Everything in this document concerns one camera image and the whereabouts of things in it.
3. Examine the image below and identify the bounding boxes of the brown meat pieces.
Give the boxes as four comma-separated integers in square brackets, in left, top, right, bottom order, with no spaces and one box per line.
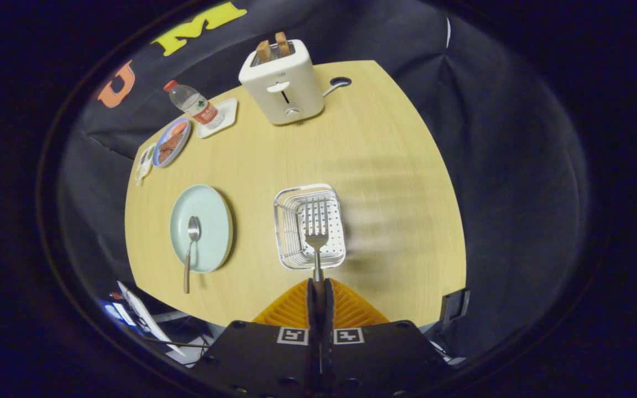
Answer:
[158,133,184,164]

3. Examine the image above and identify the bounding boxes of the white paper sheets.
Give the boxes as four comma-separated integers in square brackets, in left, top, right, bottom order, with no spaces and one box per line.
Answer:
[117,281,186,357]

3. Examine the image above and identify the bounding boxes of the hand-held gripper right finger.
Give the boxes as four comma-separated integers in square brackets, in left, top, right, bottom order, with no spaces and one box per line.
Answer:
[321,278,453,398]

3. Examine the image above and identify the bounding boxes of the light green plate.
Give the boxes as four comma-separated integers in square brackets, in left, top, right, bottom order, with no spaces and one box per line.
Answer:
[169,184,234,274]

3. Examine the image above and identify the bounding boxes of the metal wire basket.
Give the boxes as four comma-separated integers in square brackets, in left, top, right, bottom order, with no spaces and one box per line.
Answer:
[273,184,348,271]

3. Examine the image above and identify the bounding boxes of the blue plate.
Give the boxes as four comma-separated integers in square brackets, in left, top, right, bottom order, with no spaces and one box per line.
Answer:
[152,117,192,168]

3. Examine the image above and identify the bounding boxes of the black backdrop cloth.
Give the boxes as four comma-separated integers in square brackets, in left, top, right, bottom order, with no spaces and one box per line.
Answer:
[59,0,590,360]

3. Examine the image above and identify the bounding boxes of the metal spoon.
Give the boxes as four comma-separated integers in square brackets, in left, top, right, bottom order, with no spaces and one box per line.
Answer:
[183,216,202,294]

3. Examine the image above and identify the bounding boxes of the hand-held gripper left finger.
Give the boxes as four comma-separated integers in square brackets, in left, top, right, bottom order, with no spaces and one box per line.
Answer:
[189,278,319,398]

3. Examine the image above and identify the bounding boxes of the white square coaster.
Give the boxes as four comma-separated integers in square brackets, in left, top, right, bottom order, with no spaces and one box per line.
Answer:
[196,98,238,139]

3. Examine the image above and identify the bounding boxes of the black table edge bracket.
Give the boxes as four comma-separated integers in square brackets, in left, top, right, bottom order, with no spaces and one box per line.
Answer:
[440,287,471,324]

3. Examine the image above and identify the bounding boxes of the clear water bottle red cap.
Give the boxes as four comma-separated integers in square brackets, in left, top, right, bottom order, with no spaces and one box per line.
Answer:
[164,80,225,130]

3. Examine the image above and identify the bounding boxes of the metal fork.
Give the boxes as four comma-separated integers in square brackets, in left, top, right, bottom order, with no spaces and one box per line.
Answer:
[304,213,330,284]

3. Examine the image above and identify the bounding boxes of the white toaster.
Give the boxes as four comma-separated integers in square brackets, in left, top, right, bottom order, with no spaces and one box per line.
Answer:
[238,39,326,125]

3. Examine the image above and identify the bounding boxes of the white divided sauce dish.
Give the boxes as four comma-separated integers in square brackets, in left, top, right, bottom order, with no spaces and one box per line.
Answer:
[135,143,157,186]

